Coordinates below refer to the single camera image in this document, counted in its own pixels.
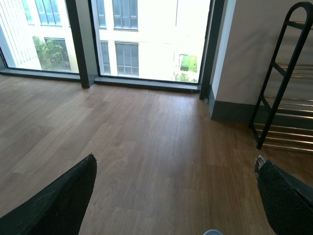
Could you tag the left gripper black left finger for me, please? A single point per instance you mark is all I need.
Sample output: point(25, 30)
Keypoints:
point(59, 208)

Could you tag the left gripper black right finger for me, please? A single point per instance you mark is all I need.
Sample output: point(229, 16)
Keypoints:
point(287, 201)

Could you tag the black metal shoe rack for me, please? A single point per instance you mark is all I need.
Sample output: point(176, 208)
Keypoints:
point(283, 115)

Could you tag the light blue slipper left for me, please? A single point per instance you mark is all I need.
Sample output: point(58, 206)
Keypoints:
point(212, 232)

